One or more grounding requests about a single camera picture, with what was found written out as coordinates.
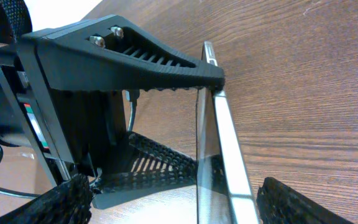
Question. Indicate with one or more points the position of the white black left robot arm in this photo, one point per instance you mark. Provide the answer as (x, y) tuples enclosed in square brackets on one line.
[(2, 21)]

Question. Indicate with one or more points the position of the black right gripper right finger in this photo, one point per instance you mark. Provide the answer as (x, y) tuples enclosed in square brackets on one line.
[(279, 203)]

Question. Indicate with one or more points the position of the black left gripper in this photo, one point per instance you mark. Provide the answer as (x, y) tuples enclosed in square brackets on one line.
[(56, 97)]

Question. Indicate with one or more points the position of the black smartphone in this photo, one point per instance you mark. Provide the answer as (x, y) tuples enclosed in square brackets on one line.
[(222, 140)]

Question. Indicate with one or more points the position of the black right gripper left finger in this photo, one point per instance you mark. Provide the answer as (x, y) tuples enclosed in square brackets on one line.
[(67, 203)]

